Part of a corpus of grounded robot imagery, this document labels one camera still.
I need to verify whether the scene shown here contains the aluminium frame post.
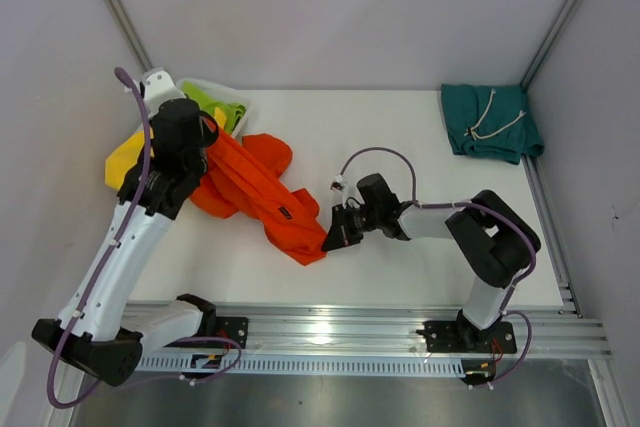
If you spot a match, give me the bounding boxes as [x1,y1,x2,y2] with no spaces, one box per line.
[519,0,584,92]
[103,0,153,73]

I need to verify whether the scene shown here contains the white slotted cable duct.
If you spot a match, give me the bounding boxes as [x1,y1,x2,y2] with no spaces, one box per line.
[136,352,465,378]

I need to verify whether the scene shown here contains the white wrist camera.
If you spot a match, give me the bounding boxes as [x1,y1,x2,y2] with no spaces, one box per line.
[330,174,347,192]
[141,68,186,115]

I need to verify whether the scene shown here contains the left aluminium frame post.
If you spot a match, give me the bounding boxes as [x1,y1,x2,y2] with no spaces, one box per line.
[103,0,153,73]

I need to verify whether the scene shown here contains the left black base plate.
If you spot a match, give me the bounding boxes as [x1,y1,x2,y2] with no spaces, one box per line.
[214,316,250,349]

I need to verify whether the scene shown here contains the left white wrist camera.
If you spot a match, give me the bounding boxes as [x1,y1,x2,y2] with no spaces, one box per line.
[141,68,186,115]

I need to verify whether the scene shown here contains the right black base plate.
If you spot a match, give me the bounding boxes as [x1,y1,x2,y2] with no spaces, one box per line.
[416,318,517,354]

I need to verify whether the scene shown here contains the orange shorts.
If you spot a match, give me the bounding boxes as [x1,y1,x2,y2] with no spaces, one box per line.
[190,132,326,266]

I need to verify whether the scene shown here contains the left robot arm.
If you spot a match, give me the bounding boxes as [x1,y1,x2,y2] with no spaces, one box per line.
[31,98,219,387]

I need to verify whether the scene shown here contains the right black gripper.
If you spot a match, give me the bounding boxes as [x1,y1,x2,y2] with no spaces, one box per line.
[322,203,381,253]

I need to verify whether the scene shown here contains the white plastic basket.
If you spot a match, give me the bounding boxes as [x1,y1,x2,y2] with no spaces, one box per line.
[177,77,251,138]

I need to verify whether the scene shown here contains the cream drawstring cord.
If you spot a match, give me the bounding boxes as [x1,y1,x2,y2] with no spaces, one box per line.
[464,88,530,141]

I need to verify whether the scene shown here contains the teal green shorts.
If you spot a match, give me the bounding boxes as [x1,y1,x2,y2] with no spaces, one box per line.
[440,84,545,165]

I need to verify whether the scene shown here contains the right aluminium frame post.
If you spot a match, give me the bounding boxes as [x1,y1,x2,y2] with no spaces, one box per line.
[519,0,584,92]

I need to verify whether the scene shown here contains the yellow shorts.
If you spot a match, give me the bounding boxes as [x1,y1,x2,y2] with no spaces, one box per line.
[104,130,145,191]

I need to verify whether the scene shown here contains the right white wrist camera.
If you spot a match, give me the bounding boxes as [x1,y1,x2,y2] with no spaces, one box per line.
[330,174,347,192]

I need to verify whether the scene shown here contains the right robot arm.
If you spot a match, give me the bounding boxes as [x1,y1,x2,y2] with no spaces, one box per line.
[321,173,541,351]

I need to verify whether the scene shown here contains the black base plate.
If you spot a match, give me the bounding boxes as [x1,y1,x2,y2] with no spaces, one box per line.
[214,316,250,349]
[416,318,517,354]

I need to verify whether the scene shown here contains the lime green shorts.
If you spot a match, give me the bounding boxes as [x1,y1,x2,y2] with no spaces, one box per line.
[182,80,249,133]

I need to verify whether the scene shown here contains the aluminium mounting rail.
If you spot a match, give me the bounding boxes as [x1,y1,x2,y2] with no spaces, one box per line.
[217,302,613,360]

